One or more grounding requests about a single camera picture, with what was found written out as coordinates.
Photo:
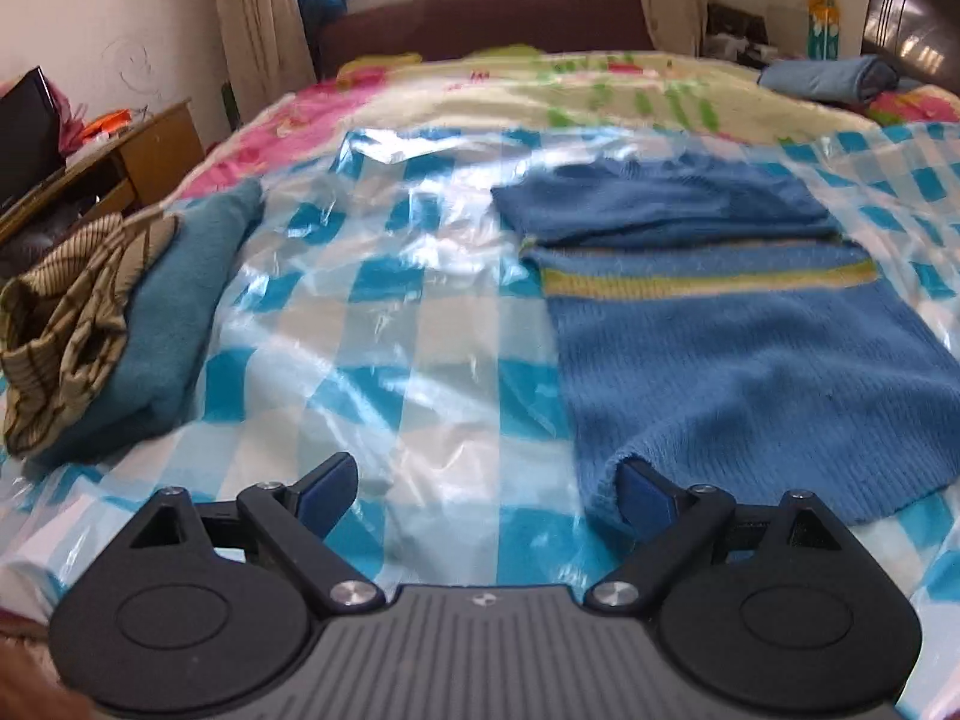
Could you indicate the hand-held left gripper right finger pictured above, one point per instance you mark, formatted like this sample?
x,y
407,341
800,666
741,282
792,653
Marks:
x,y
645,499

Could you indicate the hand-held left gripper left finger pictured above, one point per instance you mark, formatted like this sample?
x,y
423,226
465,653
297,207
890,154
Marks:
x,y
330,491

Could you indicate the blue yellow striped knit sweater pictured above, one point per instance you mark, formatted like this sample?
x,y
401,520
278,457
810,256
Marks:
x,y
712,375

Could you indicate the blue white checkered plastic sheet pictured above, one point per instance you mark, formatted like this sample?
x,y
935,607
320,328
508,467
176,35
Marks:
x,y
420,315

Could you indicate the folded teal cloth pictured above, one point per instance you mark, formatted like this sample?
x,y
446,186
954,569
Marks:
x,y
180,315

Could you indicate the brown striped cloth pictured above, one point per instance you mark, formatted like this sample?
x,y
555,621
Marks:
x,y
67,315

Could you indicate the wooden desk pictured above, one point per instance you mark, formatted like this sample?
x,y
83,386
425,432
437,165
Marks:
x,y
157,150

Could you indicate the floral bedsheet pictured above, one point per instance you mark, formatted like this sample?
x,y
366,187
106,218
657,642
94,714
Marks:
x,y
525,90

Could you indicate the orange object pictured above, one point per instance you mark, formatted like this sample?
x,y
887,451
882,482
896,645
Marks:
x,y
105,126

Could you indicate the pink plastic bag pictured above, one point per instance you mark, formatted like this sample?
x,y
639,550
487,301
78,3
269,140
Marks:
x,y
67,124

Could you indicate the folded blue cloth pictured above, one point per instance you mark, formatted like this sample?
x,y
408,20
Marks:
x,y
825,79

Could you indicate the black monitor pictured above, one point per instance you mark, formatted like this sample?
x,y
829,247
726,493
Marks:
x,y
26,135

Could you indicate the cluttered dark nightstand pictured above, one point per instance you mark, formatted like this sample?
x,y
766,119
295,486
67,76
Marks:
x,y
739,34

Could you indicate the maroon bed headboard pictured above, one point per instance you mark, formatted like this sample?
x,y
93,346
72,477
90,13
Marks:
x,y
487,22

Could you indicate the dark glossy wooden board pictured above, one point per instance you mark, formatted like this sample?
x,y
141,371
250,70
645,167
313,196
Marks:
x,y
915,22

